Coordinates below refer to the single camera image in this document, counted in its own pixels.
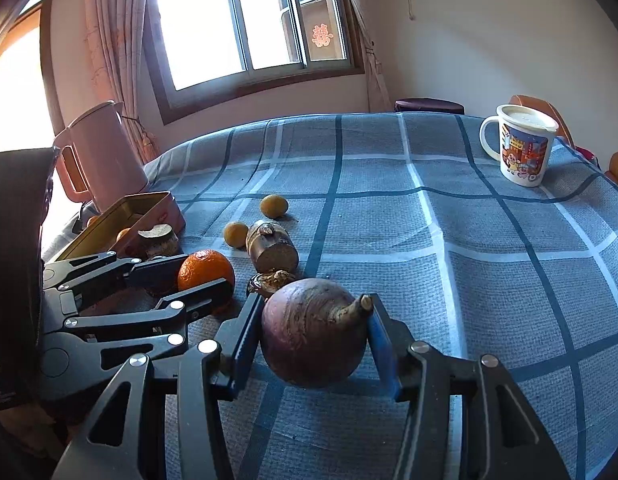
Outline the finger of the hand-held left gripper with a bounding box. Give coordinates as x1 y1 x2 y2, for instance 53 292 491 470
61 277 235 376
43 251 190 311

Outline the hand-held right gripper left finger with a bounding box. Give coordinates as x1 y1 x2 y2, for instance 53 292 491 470
51 292 267 480

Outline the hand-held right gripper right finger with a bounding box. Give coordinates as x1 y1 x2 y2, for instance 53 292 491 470
361 294 572 480

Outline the orange mandarin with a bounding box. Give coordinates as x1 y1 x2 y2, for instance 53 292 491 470
177 249 236 317

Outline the pink metal tin box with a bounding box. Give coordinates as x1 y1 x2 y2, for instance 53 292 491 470
51 191 187 263

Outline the cut eggplant piece with calyx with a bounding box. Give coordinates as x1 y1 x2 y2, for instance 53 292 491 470
245 219 300 273

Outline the pink electric kettle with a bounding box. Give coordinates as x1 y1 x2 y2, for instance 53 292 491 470
53 101 150 213

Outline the blue plaid blanket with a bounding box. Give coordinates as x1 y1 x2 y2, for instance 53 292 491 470
41 112 618 480

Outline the wooden framed bright window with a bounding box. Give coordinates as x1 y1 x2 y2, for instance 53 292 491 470
0 0 72 156

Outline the pink floral curtain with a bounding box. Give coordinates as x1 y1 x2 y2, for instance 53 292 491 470
334 0 392 113
84 0 162 163

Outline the white cartoon print mug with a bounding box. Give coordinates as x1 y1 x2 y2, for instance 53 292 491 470
479 104 560 188

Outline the wooden framed sliding window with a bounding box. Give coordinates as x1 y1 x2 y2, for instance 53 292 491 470
143 0 366 126

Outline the dark round stool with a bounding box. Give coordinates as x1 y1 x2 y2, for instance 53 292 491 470
394 98 465 115

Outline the red object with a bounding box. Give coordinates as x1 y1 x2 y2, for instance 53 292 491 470
574 145 602 168

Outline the orange chair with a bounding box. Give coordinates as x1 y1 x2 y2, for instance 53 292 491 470
508 94 577 148

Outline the black kettle cord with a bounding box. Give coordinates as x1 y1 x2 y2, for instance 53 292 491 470
71 202 97 233

